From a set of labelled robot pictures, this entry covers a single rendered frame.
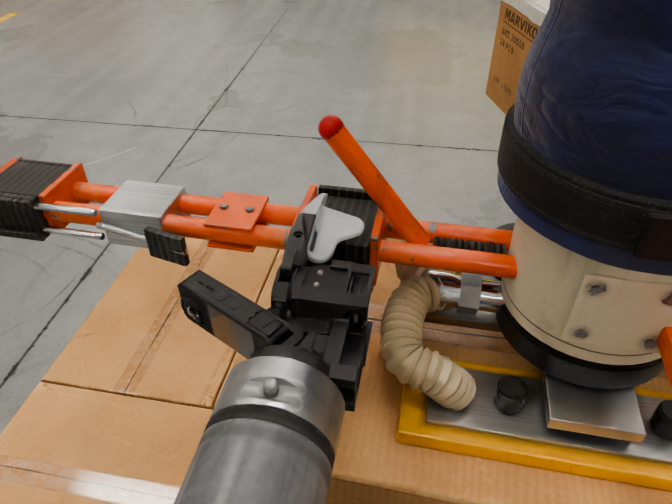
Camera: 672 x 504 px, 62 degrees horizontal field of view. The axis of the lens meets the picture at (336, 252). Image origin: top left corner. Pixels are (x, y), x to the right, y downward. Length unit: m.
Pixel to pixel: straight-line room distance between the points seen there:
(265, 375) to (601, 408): 0.31
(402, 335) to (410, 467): 0.12
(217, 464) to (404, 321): 0.25
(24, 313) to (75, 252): 0.38
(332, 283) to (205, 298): 0.11
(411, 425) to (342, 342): 0.14
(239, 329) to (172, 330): 0.98
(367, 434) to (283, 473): 0.22
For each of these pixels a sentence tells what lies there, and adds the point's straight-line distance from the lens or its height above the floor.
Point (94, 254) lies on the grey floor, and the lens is 2.67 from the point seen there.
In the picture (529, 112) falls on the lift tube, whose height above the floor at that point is 1.36.
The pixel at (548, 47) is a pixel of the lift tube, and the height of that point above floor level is 1.41.
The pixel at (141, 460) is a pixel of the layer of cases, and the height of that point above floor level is 0.54.
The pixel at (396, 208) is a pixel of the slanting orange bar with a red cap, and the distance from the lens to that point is 0.53.
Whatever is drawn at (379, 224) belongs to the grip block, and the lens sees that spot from 0.53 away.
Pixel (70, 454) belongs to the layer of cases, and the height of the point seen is 0.54.
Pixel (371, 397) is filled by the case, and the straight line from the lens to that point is 0.59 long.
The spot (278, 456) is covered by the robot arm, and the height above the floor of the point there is 1.24.
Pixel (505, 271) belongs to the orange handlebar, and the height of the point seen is 1.20.
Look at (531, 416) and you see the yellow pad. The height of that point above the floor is 1.10.
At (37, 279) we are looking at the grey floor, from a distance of 2.64.
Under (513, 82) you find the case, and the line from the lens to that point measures 2.22.
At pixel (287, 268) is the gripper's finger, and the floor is 1.24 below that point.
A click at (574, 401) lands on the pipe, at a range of 0.57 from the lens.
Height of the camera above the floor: 1.54
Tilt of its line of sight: 39 degrees down
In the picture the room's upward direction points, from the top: straight up
